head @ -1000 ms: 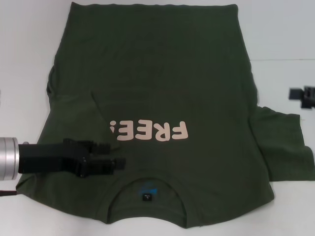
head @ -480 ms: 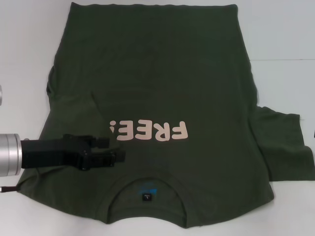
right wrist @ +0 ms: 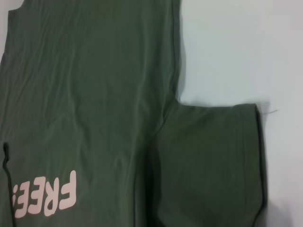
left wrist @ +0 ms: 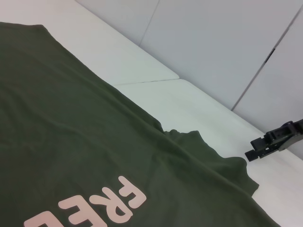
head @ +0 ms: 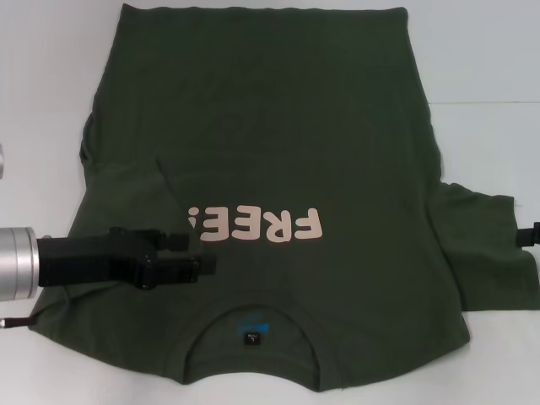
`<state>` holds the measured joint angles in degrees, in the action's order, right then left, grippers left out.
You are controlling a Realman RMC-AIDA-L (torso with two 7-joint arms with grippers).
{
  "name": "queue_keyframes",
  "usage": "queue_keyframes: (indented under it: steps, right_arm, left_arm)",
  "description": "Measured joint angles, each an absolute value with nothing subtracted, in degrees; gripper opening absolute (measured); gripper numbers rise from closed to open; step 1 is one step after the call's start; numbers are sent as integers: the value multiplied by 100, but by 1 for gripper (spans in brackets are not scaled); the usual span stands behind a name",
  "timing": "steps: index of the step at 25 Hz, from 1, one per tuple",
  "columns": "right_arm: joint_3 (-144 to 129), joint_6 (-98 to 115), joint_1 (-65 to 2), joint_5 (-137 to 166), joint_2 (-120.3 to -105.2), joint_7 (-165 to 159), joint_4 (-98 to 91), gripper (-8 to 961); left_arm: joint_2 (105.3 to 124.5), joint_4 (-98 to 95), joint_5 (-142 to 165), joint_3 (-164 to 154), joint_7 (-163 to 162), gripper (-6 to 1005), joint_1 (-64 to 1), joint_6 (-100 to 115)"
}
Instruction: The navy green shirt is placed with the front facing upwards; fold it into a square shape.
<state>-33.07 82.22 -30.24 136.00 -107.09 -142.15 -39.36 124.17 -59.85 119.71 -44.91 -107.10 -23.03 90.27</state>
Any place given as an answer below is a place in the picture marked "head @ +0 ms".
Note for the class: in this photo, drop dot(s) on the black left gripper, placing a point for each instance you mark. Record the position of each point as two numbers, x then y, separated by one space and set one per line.
93 259

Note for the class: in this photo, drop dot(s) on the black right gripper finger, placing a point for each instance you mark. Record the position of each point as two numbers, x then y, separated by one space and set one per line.
529 235

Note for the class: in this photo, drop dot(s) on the dark green FREE t-shirt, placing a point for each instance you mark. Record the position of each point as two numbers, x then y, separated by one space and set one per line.
295 139

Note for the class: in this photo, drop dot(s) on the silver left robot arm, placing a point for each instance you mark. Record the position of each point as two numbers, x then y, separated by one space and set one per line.
19 257

